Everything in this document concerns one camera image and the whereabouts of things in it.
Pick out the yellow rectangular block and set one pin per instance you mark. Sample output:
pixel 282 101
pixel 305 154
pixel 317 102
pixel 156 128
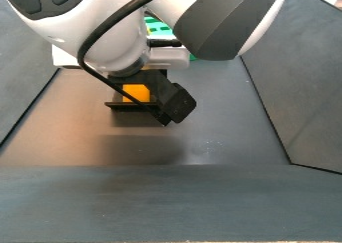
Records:
pixel 138 91

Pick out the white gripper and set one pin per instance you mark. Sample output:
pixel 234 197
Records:
pixel 155 55

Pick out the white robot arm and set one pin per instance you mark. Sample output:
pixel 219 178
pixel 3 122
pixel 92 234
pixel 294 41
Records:
pixel 216 29

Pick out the green foam shape board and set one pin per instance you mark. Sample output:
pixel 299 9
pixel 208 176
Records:
pixel 158 29

